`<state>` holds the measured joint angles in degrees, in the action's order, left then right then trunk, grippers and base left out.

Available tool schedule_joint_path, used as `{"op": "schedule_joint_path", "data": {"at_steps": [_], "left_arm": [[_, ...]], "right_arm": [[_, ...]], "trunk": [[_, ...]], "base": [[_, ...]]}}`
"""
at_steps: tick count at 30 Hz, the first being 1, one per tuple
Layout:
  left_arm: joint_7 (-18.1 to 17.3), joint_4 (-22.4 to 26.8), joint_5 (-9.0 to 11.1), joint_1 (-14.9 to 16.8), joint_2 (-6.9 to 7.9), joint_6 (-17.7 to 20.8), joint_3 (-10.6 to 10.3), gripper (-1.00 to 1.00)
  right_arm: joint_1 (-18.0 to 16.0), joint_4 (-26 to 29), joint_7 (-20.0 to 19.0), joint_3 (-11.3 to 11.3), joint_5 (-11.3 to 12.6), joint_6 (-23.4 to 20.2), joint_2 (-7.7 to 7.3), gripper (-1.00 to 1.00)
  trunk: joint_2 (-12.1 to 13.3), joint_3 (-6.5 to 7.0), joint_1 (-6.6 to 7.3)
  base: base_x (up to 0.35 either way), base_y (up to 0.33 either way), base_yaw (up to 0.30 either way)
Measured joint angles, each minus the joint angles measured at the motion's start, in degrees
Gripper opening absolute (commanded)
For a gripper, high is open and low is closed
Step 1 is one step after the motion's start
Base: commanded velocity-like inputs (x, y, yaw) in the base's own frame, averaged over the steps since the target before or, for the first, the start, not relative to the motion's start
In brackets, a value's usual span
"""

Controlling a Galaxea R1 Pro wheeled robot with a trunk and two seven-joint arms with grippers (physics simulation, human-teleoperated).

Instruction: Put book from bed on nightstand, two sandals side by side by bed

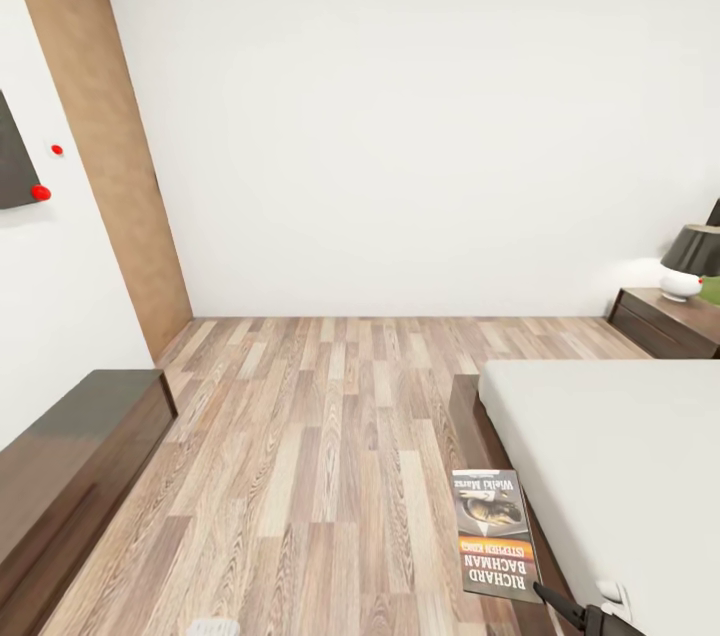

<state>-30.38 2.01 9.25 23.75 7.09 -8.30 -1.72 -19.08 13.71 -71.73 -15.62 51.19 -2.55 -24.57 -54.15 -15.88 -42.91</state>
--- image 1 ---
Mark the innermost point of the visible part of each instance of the nightstand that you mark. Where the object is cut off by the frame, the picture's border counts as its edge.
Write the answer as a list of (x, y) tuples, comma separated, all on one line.
[(667, 329)]

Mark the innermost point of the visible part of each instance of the electric switch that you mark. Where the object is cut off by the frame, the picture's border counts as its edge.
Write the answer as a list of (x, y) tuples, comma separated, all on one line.
[(54, 147)]

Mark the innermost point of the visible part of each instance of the bench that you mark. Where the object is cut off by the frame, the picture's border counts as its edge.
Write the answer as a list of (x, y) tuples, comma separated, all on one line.
[(63, 480)]

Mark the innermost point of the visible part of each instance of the table lamp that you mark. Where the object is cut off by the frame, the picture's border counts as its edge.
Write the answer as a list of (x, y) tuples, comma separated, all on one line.
[(694, 253)]

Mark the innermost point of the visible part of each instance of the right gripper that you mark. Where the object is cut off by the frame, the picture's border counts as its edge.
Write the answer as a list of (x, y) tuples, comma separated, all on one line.
[(590, 619)]

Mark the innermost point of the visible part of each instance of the sliding door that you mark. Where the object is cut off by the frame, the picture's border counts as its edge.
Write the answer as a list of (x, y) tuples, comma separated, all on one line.
[(89, 71)]

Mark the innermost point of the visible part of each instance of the bed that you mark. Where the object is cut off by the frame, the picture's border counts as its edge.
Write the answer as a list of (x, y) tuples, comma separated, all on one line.
[(619, 462)]

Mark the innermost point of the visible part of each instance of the hardback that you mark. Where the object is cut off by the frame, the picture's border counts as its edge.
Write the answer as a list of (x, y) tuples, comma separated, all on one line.
[(497, 551)]

